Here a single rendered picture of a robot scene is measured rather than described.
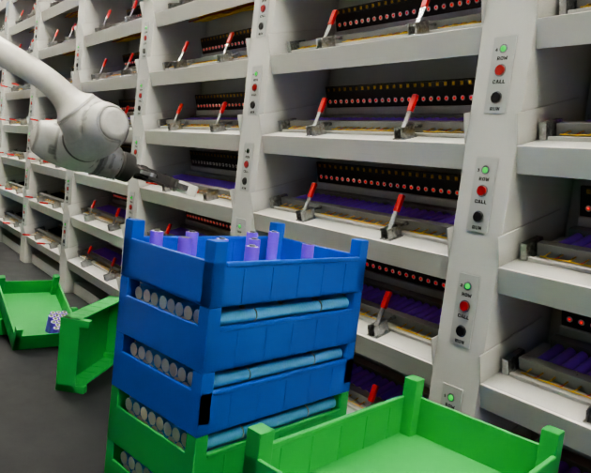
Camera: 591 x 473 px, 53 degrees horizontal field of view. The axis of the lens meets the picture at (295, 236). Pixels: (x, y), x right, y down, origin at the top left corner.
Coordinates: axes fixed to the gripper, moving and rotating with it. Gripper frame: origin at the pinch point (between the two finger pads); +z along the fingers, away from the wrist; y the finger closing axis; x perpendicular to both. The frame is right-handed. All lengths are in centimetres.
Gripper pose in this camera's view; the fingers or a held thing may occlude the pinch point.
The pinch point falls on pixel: (184, 188)
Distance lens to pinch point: 166.7
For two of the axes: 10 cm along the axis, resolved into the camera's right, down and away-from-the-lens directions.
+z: 7.3, 2.5, 6.3
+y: 6.1, 1.6, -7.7
